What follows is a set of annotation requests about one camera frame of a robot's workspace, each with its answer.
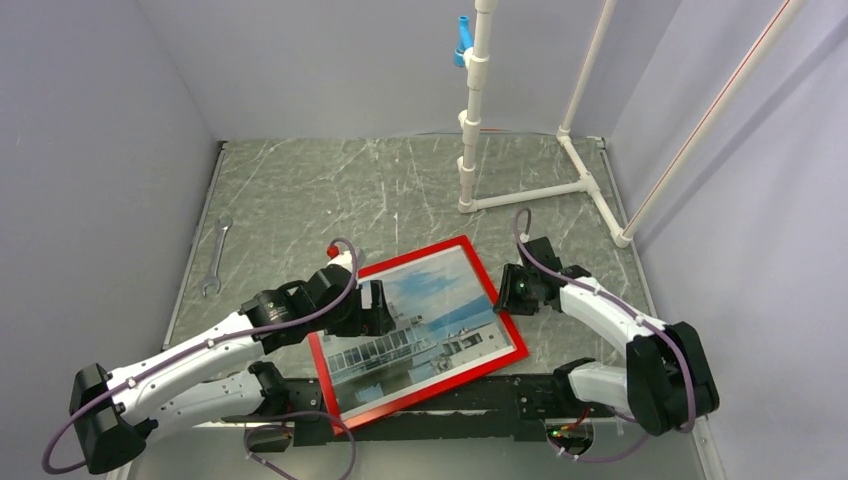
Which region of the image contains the building and sky photo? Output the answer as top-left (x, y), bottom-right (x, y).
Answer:
top-left (309, 236), bottom-right (528, 429)

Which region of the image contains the orange wooden picture frame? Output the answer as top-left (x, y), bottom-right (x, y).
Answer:
top-left (307, 235), bottom-right (531, 436)

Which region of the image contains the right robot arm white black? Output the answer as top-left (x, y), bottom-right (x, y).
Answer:
top-left (493, 234), bottom-right (720, 436)

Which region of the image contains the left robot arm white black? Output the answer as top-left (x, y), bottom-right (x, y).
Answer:
top-left (69, 263), bottom-right (395, 475)

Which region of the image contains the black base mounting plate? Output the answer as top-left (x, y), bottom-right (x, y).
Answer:
top-left (221, 376), bottom-right (617, 454)

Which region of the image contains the silver open-end wrench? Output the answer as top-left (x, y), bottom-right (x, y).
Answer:
top-left (200, 216), bottom-right (233, 297)

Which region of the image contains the white PVC pipe stand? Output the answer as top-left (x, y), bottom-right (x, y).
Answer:
top-left (456, 0), bottom-right (805, 248)

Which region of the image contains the blue pipe fitting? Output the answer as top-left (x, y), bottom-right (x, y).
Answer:
top-left (453, 15), bottom-right (473, 68)

